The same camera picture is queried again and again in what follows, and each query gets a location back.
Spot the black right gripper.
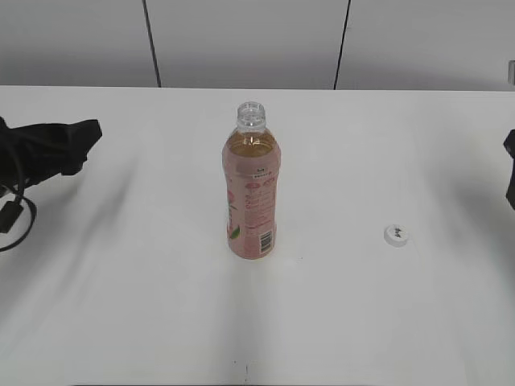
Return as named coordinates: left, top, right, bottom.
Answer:
left=504, top=129, right=515, bottom=209

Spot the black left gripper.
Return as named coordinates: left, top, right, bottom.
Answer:
left=1, top=120, right=102, bottom=189

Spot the white bottle cap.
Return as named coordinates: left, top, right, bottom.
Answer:
left=383, top=224, right=410, bottom=248

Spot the pink label tea bottle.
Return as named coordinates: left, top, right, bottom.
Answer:
left=222, top=101, right=281, bottom=260

